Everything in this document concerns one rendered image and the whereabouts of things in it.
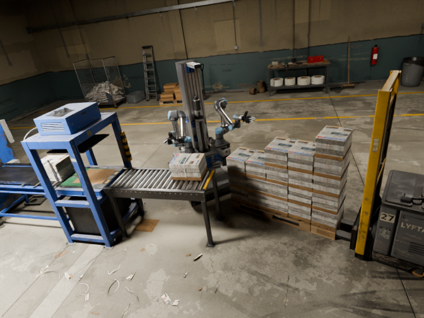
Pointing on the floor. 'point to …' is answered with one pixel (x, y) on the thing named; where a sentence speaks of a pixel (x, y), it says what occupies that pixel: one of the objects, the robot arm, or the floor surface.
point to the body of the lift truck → (401, 224)
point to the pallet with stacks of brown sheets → (171, 94)
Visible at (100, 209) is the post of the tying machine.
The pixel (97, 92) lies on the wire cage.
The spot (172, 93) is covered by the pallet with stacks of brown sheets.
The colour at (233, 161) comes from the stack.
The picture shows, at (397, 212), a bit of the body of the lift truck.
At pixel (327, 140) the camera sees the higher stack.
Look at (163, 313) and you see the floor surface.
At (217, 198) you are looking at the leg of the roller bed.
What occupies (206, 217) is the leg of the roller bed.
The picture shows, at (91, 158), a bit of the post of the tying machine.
